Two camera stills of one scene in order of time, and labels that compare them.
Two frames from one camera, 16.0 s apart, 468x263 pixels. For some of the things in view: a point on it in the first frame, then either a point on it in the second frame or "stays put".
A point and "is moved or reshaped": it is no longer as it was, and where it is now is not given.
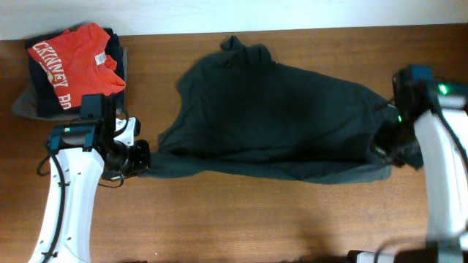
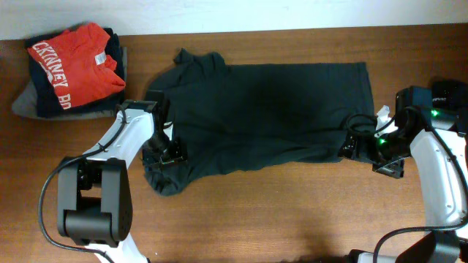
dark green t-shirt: [240, 114] is moved or reshaped
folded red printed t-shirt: [77, 64] stays put
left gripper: [142, 162] to [179, 153]
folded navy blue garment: [46, 101] stays put
